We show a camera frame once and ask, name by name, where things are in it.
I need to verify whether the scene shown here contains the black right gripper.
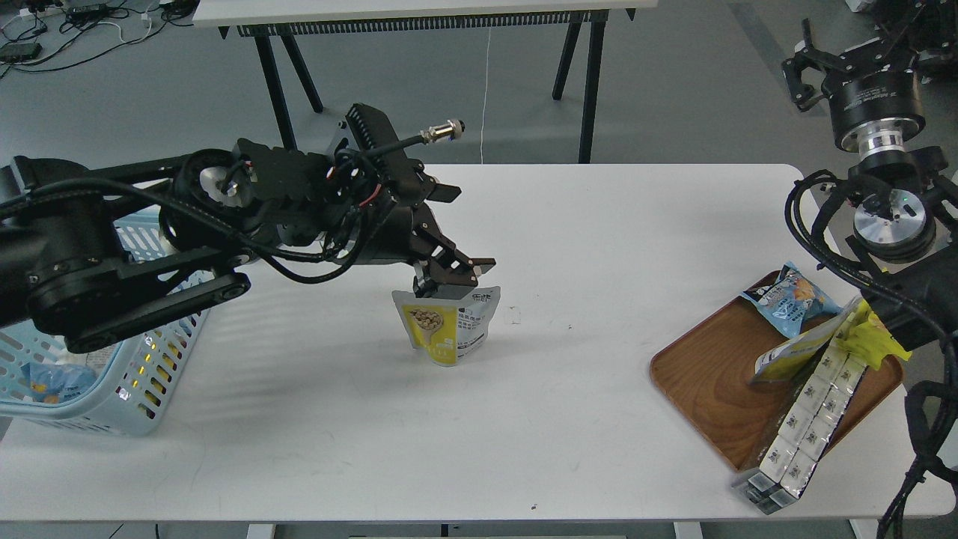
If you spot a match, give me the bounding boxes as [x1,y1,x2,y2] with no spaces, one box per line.
[781,15,928,150]

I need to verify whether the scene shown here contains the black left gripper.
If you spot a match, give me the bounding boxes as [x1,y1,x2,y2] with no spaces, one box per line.
[232,103,496,300]

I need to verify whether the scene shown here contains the yellow white snack pouch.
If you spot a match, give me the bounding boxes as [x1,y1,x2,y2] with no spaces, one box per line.
[392,286,501,366]

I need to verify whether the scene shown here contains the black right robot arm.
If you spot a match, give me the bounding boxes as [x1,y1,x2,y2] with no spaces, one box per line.
[781,1,957,538]

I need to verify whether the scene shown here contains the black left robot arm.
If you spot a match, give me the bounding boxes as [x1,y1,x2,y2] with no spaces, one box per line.
[1,103,495,353]

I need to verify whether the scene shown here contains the bright yellow snack pack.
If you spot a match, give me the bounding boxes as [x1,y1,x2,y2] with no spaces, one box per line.
[834,298,912,371]

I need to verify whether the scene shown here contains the light blue plastic basket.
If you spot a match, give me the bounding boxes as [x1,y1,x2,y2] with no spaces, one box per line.
[0,208,210,438]

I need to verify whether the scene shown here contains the long white snack box pack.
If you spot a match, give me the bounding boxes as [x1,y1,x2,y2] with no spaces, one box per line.
[732,345,868,515]

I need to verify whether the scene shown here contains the blue snack bag in basket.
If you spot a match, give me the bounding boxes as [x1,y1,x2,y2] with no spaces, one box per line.
[19,362,100,405]

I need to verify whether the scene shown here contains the background table with black legs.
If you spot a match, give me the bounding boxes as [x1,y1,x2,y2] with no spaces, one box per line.
[192,1,656,164]

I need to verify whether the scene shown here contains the brown wooden tray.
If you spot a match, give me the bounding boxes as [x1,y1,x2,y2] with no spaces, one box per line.
[649,269,903,472]

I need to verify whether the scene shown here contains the white hanging cable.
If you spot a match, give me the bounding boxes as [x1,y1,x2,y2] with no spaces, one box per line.
[479,27,492,165]

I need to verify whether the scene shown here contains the black floor cables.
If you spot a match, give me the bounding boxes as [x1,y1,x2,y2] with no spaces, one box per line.
[0,0,199,76]

